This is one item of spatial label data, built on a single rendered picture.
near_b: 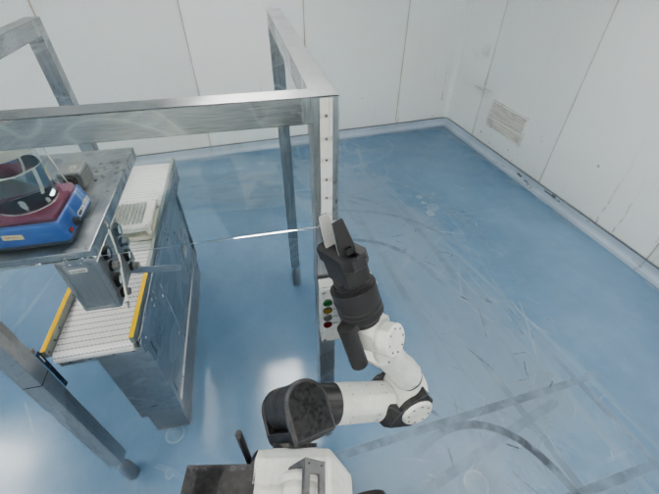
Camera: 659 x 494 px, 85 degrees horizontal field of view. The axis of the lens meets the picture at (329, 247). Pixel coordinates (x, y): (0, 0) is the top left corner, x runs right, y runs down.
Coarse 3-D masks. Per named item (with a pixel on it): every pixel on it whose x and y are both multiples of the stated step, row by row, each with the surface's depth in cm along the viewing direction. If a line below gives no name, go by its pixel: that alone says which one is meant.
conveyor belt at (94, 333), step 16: (144, 256) 158; (80, 320) 132; (96, 320) 132; (112, 320) 132; (128, 320) 132; (64, 336) 127; (80, 336) 127; (96, 336) 127; (112, 336) 127; (64, 352) 122; (80, 352) 123; (96, 352) 124; (112, 352) 125
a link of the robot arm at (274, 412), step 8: (328, 384) 80; (336, 384) 81; (272, 392) 83; (280, 392) 76; (328, 392) 77; (336, 392) 78; (272, 400) 78; (280, 400) 73; (336, 400) 77; (272, 408) 77; (280, 408) 73; (336, 408) 76; (272, 416) 77; (280, 416) 73; (336, 416) 76; (272, 424) 79; (280, 424) 75; (336, 424) 78
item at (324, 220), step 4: (320, 216) 64; (324, 216) 64; (328, 216) 64; (320, 220) 64; (324, 220) 64; (328, 220) 65; (320, 224) 64; (324, 224) 64; (328, 224) 65; (320, 228) 65; (324, 228) 65; (328, 228) 65; (324, 232) 65; (328, 232) 65; (324, 236) 65; (328, 236) 65; (332, 236) 66; (324, 240) 65; (328, 240) 66; (332, 240) 66; (324, 244) 66; (328, 244) 66; (332, 244) 66
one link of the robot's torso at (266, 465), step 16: (240, 432) 65; (240, 448) 68; (288, 448) 69; (304, 448) 70; (240, 464) 65; (256, 464) 65; (272, 464) 65; (288, 464) 65; (336, 464) 66; (192, 480) 63; (208, 480) 63; (224, 480) 63; (240, 480) 63; (256, 480) 63; (272, 480) 63; (336, 480) 64
